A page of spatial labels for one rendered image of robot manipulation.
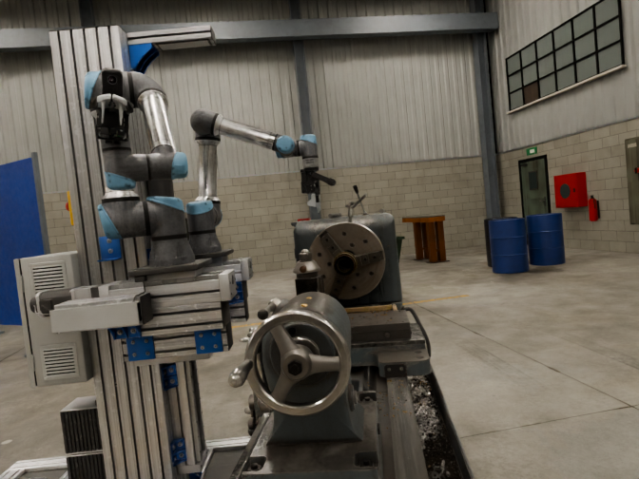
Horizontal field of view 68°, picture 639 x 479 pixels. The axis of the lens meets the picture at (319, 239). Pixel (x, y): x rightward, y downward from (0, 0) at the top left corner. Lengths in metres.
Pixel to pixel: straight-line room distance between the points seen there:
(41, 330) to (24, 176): 4.89
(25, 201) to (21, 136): 6.48
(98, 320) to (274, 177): 10.62
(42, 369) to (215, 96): 10.83
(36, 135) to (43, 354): 11.21
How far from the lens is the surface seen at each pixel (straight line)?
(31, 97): 13.23
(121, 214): 1.63
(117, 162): 1.40
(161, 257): 1.63
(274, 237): 12.00
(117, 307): 1.57
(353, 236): 1.91
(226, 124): 2.15
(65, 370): 1.99
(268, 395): 0.69
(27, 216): 6.78
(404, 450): 0.90
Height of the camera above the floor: 1.28
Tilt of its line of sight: 3 degrees down
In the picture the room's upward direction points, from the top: 6 degrees counter-clockwise
